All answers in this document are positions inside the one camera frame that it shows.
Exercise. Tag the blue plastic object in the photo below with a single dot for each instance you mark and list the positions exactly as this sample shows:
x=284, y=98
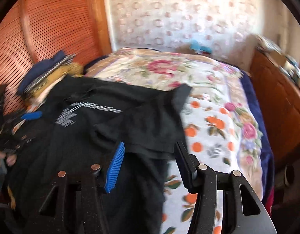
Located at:
x=200, y=46

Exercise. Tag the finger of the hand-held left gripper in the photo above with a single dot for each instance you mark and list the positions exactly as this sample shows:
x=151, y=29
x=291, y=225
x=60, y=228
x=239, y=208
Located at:
x=31, y=115

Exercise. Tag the striped cloth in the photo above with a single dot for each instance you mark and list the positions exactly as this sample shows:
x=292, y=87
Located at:
x=51, y=74

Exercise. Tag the floral blanket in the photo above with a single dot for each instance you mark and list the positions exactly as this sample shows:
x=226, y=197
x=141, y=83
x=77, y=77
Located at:
x=164, y=70

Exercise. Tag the yellow plush toy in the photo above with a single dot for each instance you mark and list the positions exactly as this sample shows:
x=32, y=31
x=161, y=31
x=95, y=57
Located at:
x=67, y=70

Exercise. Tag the wooden slatted headboard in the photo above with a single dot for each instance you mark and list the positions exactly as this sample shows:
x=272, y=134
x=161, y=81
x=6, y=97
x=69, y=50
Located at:
x=54, y=24

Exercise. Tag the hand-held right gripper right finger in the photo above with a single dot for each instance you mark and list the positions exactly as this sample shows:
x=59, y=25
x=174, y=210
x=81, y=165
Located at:
x=186, y=165

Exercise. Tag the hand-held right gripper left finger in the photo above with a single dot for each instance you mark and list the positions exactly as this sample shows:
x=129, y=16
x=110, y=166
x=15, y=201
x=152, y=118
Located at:
x=114, y=168

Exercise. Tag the dark blue cloth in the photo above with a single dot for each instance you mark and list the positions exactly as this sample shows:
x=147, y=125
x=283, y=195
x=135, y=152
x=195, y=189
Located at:
x=40, y=74

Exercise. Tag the orange fruit print sheet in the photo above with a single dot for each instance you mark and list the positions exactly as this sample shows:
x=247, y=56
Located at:
x=203, y=136

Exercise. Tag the red cloth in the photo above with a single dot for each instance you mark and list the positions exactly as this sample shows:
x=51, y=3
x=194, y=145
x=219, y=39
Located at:
x=269, y=199

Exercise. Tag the black t-shirt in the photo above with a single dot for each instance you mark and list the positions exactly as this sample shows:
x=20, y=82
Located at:
x=103, y=131

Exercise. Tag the person's left hand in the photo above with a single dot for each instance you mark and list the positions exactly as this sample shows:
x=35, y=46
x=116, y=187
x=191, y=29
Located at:
x=10, y=160

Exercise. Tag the dark blue blanket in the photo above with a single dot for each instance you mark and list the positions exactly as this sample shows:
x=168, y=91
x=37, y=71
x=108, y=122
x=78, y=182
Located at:
x=257, y=107

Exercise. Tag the wooden cabinet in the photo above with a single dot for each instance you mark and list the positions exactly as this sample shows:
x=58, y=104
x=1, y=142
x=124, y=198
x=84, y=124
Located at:
x=279, y=107

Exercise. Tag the clutter on cabinet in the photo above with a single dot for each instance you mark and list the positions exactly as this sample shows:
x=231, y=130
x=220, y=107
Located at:
x=284, y=53

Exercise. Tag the dark round object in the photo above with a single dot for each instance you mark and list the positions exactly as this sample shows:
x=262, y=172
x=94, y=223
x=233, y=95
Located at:
x=290, y=175

